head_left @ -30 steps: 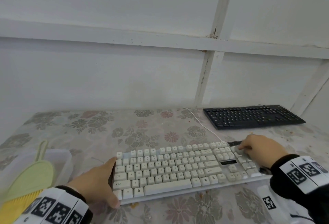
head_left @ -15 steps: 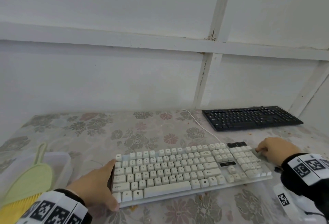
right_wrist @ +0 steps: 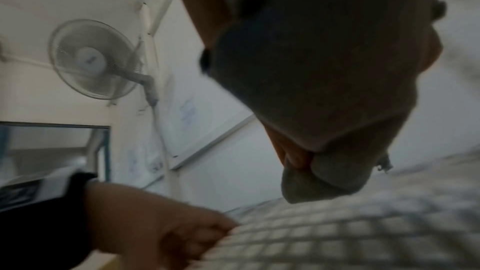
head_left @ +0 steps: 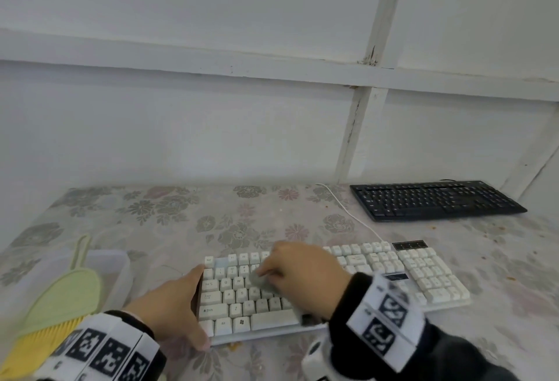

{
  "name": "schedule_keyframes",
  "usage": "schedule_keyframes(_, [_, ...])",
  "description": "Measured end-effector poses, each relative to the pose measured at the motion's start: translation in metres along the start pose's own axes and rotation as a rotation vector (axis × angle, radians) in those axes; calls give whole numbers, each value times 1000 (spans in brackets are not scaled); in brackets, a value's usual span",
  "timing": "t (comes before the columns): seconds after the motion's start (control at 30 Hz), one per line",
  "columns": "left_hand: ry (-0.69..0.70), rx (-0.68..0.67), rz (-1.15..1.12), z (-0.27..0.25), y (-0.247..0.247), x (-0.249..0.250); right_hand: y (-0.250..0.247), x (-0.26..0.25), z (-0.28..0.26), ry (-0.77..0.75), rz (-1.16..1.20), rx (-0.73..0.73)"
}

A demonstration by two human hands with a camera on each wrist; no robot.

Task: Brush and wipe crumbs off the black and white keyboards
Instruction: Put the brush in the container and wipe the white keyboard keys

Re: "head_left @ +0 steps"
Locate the black keyboard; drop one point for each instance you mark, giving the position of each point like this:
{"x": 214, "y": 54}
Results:
{"x": 436, "y": 201}

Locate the white wooden frame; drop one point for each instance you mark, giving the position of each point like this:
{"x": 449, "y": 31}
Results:
{"x": 174, "y": 55}

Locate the person's right hand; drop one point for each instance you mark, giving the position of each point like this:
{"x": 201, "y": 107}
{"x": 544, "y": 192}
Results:
{"x": 305, "y": 280}

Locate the white marker right wristband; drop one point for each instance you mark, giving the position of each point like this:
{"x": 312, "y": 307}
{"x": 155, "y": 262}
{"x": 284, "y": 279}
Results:
{"x": 388, "y": 319}

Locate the green brush yellow bristles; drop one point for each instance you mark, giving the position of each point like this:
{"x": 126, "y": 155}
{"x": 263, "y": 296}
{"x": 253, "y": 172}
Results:
{"x": 61, "y": 302}

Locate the white marker left wristband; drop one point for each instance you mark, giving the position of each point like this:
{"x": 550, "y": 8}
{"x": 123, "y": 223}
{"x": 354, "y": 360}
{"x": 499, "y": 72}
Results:
{"x": 100, "y": 350}

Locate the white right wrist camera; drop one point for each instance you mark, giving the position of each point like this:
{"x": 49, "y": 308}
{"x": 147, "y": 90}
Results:
{"x": 316, "y": 361}

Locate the person's right forearm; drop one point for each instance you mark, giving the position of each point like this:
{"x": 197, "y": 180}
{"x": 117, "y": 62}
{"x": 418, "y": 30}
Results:
{"x": 454, "y": 359}

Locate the floral tablecloth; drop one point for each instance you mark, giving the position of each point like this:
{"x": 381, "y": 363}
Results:
{"x": 502, "y": 254}

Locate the grey fluffy cloth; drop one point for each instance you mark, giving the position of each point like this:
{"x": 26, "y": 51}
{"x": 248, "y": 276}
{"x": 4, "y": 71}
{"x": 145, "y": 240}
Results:
{"x": 262, "y": 282}

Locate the white keyboard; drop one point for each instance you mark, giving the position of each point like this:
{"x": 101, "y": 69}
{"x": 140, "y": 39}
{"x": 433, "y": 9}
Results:
{"x": 419, "y": 276}

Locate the white marker wristband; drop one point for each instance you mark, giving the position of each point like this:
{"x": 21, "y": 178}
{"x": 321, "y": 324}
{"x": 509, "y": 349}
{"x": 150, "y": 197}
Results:
{"x": 100, "y": 350}
{"x": 388, "y": 319}

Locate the person's left hand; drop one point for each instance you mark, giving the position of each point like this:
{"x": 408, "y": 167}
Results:
{"x": 170, "y": 306}

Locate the person's left forearm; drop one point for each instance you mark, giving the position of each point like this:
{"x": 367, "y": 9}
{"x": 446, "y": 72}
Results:
{"x": 144, "y": 328}

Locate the clear plastic container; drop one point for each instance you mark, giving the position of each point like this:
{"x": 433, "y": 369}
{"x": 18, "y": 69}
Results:
{"x": 118, "y": 267}

